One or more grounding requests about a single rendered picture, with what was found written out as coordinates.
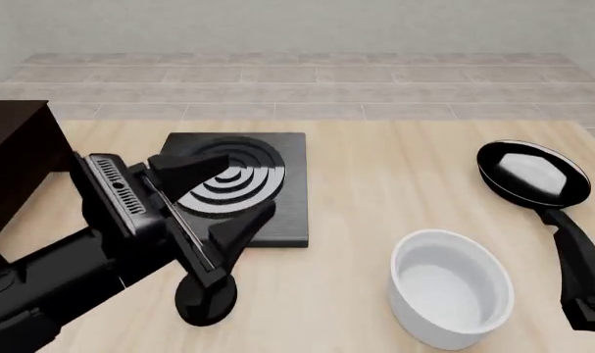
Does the white bowl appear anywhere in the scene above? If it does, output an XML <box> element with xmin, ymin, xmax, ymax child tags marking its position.
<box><xmin>387</xmin><ymin>228</ymin><xmax>517</xmax><ymax>352</ymax></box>

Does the flat black stove plate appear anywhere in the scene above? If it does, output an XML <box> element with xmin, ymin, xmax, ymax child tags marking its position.
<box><xmin>158</xmin><ymin>131</ymin><xmax>310</xmax><ymax>250</ymax></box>

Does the black frying pan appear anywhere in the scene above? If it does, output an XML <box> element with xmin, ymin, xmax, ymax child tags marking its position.
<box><xmin>475</xmin><ymin>138</ymin><xmax>593</xmax><ymax>224</ymax></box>

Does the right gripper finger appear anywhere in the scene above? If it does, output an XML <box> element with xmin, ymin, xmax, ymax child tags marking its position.
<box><xmin>554</xmin><ymin>219</ymin><xmax>595</xmax><ymax>301</ymax></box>

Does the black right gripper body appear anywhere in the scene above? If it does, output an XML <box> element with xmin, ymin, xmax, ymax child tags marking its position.
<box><xmin>560</xmin><ymin>295</ymin><xmax>595</xmax><ymax>331</ymax></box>

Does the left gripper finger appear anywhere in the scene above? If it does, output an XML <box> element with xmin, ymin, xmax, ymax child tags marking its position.
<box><xmin>147</xmin><ymin>152</ymin><xmax>230</xmax><ymax>200</ymax></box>
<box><xmin>207</xmin><ymin>200</ymin><xmax>277</xmax><ymax>273</ymax></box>

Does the dark wooden cabinet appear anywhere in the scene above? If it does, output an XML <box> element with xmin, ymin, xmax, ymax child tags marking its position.
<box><xmin>0</xmin><ymin>99</ymin><xmax>82</xmax><ymax>265</ymax></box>

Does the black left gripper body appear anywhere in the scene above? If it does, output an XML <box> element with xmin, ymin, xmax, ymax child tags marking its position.
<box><xmin>73</xmin><ymin>151</ymin><xmax>233</xmax><ymax>309</ymax></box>

